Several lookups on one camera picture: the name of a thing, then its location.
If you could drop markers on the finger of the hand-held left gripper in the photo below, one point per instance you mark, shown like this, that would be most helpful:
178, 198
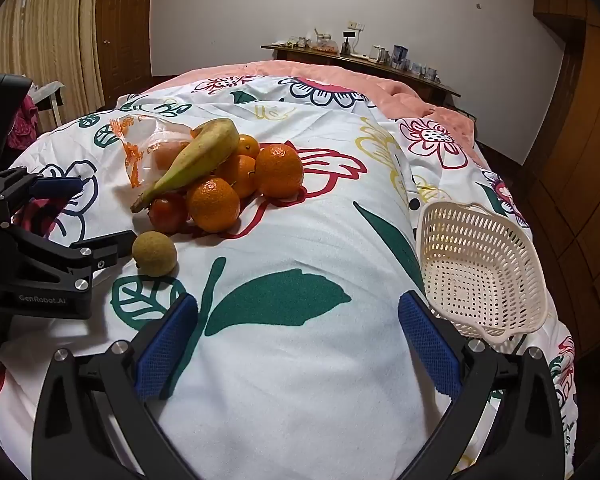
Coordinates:
105, 252
55, 186

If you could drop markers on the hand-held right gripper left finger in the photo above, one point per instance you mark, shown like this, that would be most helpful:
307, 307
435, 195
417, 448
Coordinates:
167, 345

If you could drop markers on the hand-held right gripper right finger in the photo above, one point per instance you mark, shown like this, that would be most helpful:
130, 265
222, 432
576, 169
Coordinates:
430, 345

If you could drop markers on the yellow-green lemon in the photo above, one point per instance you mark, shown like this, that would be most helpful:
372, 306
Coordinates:
154, 253

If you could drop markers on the white plastic basket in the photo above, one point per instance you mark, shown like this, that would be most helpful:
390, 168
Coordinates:
460, 285

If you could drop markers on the red tomato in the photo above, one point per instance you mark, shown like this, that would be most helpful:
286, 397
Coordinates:
167, 214

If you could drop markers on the clear plastic bag orange print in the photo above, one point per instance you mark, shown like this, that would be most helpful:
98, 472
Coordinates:
140, 132

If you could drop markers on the orange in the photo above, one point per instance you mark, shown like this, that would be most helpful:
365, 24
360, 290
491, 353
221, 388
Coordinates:
213, 206
166, 155
249, 147
278, 170
240, 175

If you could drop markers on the green-yellow banana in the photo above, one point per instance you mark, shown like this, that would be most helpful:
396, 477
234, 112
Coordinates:
200, 157

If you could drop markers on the pink cloth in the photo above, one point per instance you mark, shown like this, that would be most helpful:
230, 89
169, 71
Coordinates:
24, 120

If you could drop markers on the white chair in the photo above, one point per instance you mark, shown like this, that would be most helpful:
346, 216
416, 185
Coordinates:
47, 91

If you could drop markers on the white floral printed duvet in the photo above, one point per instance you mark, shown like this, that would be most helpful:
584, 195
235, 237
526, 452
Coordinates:
300, 360

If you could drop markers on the beige curtain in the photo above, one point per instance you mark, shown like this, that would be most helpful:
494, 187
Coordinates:
45, 35

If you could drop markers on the brown wooden door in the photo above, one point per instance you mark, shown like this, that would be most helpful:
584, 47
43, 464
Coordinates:
125, 35

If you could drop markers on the pink blanket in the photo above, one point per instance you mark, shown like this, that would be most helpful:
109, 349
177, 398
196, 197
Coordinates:
410, 95

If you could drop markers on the wooden wardrobe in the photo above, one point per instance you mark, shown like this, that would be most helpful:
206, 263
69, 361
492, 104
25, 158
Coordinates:
590, 135

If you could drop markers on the blue and white jug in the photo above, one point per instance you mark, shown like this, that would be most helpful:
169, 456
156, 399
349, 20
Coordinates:
400, 55

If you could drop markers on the white kettle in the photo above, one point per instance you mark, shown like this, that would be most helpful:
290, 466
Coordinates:
377, 54

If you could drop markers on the wooden sideboard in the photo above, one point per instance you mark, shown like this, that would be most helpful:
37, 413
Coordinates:
340, 60

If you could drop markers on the black stand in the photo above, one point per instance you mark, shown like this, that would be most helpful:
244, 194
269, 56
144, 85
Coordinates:
348, 45

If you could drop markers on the white wall socket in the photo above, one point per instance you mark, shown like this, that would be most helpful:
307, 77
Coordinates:
356, 25

